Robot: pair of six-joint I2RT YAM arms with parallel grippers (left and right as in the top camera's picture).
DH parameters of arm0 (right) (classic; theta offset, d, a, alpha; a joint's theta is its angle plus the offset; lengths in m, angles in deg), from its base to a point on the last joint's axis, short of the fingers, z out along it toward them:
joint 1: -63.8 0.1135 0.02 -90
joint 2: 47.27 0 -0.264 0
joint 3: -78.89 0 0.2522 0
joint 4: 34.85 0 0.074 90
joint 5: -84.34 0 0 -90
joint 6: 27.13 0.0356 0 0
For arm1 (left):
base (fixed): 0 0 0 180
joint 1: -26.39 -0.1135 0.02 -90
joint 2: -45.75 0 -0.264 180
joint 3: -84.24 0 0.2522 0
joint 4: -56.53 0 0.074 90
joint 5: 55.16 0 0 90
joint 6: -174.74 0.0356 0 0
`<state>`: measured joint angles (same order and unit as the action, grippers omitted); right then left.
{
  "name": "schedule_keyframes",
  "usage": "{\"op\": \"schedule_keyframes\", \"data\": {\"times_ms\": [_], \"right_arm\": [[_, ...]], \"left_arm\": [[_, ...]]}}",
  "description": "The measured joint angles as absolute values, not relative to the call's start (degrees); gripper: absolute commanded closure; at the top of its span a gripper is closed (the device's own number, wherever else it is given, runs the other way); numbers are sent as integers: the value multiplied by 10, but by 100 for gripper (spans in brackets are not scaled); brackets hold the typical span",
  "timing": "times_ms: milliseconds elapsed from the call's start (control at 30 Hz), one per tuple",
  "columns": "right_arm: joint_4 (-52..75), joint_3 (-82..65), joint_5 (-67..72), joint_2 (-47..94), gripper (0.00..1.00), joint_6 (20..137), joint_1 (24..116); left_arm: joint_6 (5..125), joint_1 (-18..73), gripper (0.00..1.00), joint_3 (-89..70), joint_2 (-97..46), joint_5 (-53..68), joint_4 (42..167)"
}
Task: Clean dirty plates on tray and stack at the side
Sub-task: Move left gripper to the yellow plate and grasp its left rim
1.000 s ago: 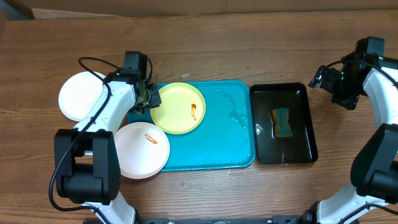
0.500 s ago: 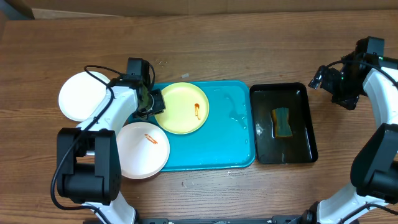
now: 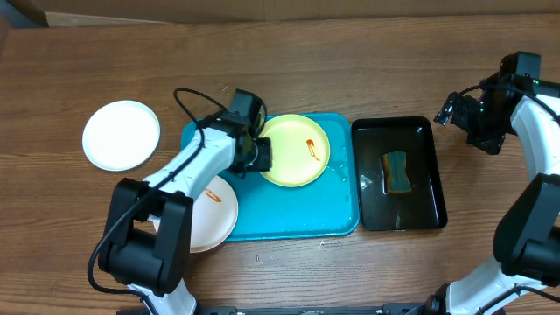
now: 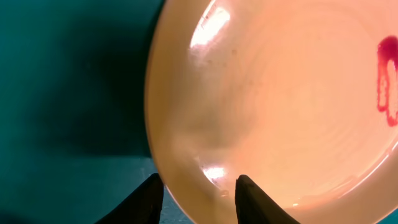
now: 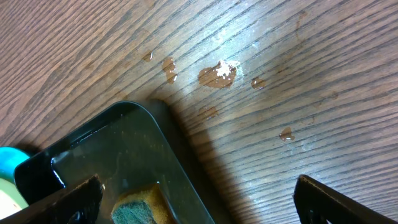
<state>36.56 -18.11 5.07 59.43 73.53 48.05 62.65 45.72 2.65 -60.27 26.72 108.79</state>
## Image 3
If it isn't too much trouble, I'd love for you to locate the blue plastic tray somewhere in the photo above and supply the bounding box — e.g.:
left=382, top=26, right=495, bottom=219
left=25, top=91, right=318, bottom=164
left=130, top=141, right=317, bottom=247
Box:
left=179, top=112, right=361, bottom=242

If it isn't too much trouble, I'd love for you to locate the green yellow sponge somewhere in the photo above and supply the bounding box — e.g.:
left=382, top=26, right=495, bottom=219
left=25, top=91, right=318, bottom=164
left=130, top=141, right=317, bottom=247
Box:
left=381, top=150, right=412, bottom=194

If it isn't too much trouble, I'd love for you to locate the yellow plate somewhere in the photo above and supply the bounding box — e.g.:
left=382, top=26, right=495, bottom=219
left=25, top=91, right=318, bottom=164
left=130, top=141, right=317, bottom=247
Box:
left=261, top=114, right=331, bottom=187

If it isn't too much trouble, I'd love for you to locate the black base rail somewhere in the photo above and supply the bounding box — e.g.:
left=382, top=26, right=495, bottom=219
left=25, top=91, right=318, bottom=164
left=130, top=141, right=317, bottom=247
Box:
left=117, top=302, right=432, bottom=315

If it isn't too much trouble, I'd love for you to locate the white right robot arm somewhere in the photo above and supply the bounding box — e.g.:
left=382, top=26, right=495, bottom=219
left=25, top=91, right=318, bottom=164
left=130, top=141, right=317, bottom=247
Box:
left=413, top=74, right=559, bottom=314

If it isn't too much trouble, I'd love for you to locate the black water tray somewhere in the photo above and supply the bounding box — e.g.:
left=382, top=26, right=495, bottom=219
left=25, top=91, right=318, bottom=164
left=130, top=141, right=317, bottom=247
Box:
left=351, top=115, right=448, bottom=231

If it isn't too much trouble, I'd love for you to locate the white plate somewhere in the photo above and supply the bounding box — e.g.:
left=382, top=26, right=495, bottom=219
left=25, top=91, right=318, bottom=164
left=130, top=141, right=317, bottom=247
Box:
left=81, top=100, right=161, bottom=172
left=152, top=174, right=240, bottom=254

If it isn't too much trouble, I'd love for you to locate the cardboard backdrop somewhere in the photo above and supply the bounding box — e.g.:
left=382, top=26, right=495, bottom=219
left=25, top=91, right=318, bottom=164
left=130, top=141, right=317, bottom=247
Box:
left=10, top=0, right=559, bottom=24

